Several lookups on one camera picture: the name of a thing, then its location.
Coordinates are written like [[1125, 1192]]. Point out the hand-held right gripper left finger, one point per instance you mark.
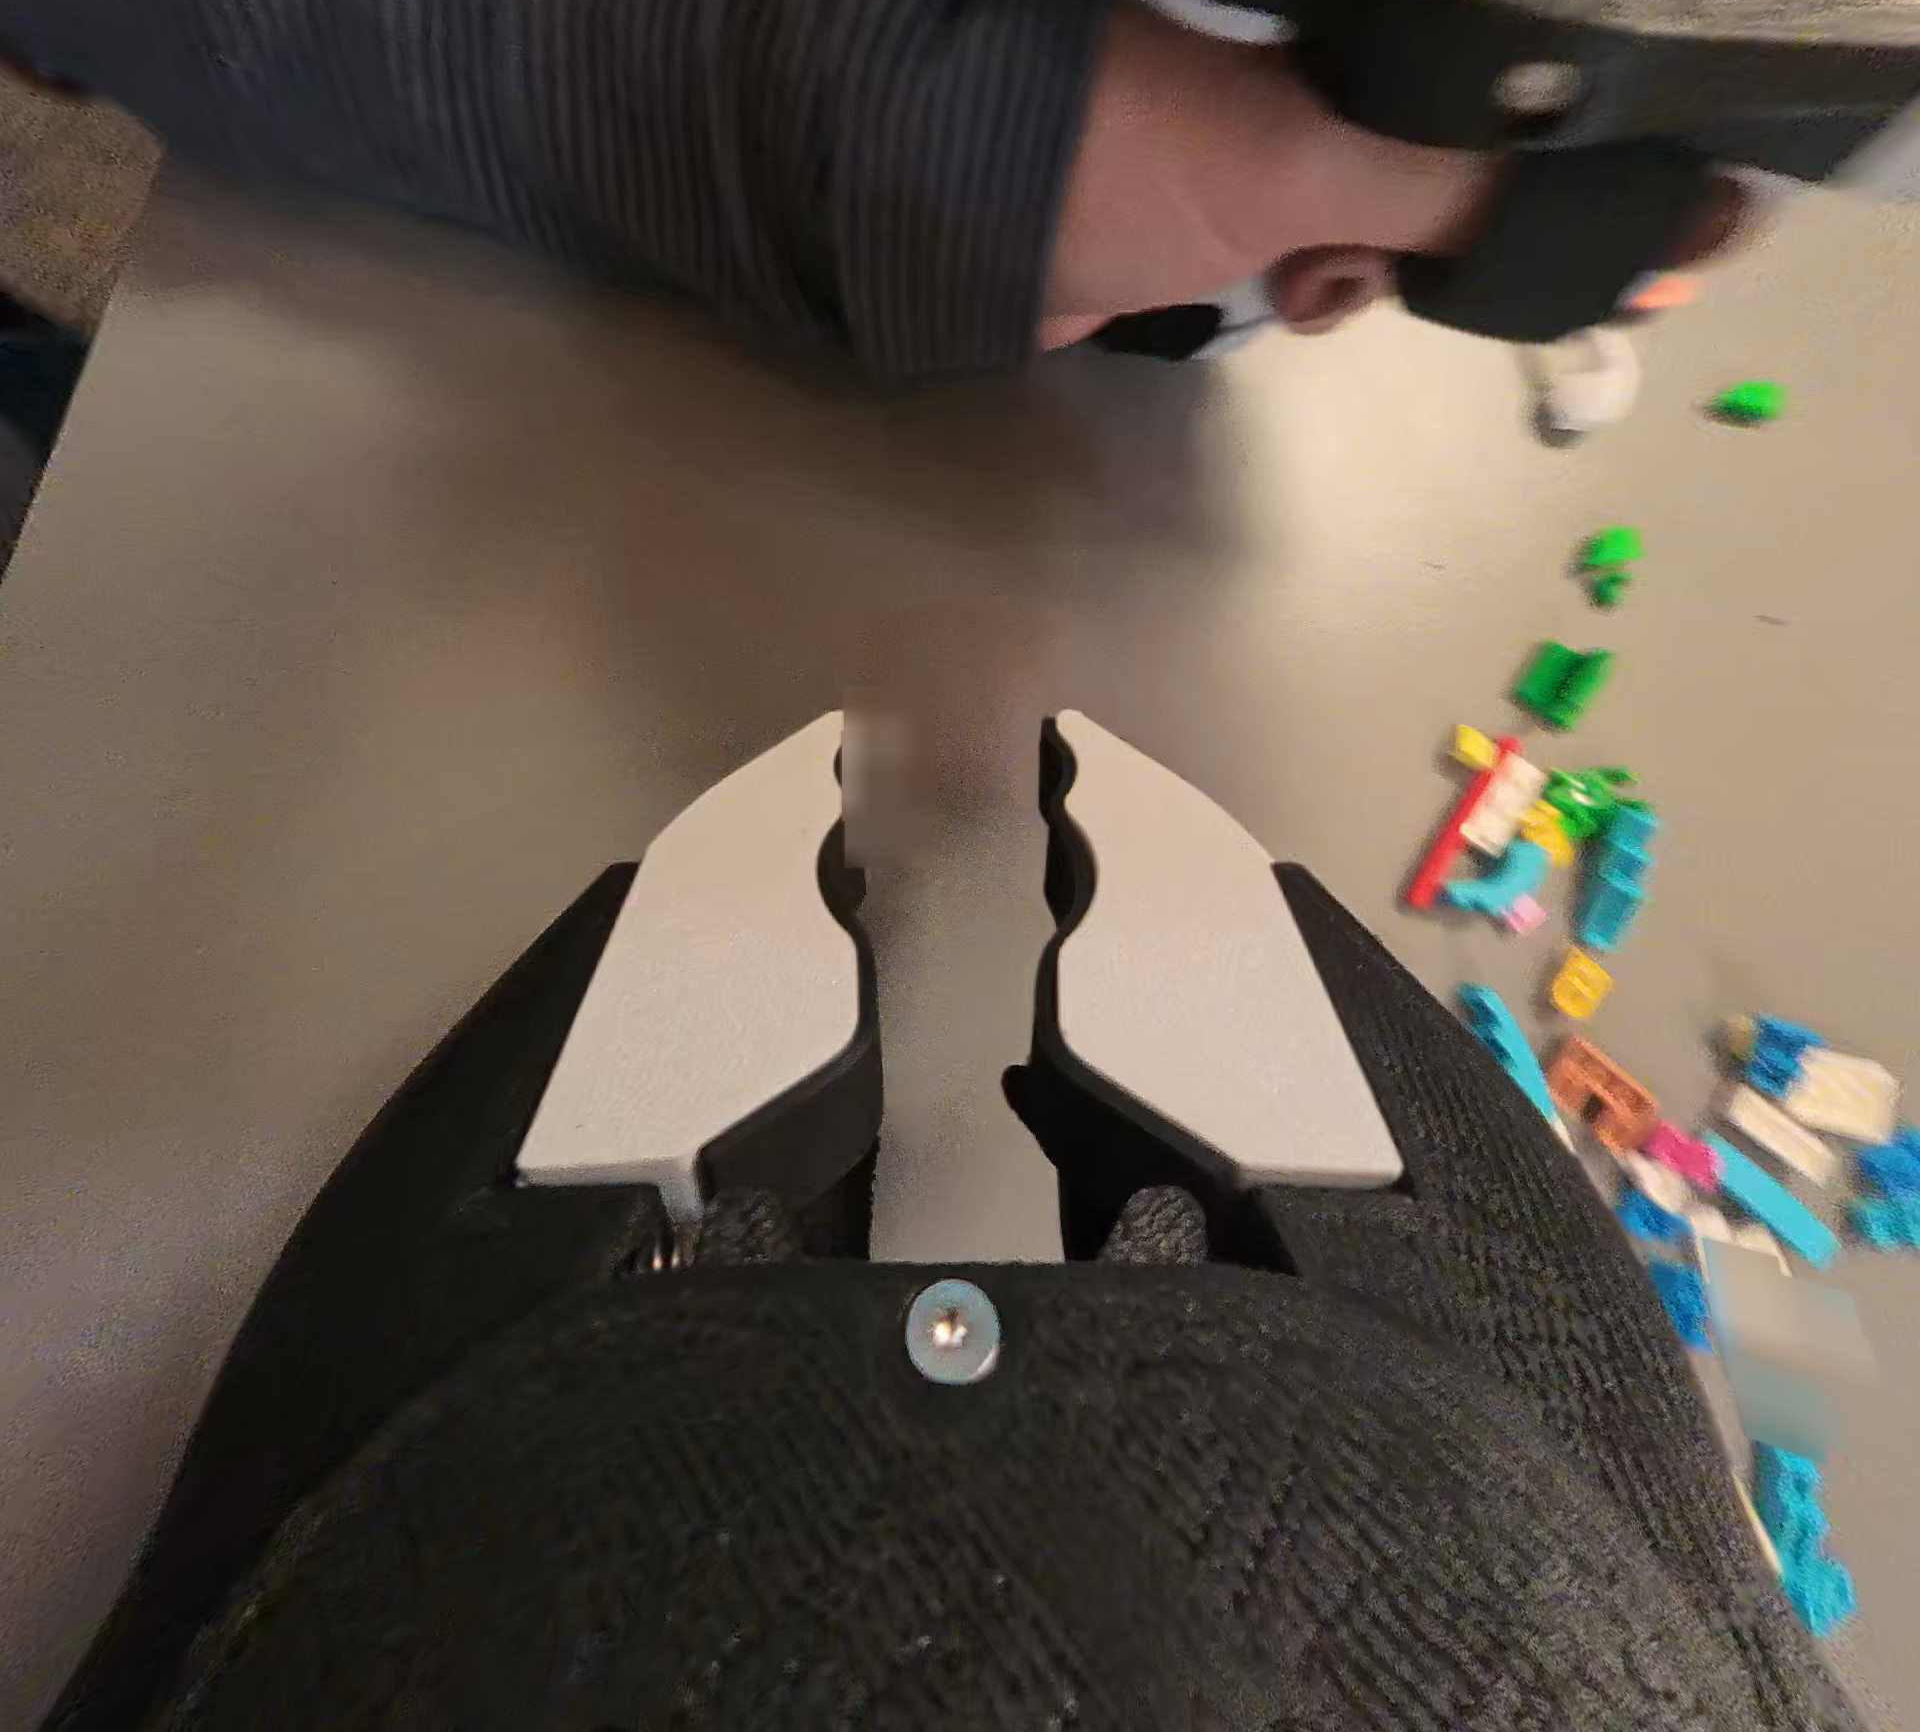
[[721, 983]]

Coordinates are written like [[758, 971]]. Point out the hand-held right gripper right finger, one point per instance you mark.
[[1201, 998]]

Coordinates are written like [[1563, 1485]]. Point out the person's left forearm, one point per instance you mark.
[[527, 68]]

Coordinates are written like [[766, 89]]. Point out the white lego piece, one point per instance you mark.
[[1586, 389]]

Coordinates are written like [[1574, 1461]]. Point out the pile of mixed lego bricks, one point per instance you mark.
[[1621, 892]]

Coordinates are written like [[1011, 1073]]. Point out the large green lego piece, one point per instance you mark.
[[1562, 683]]

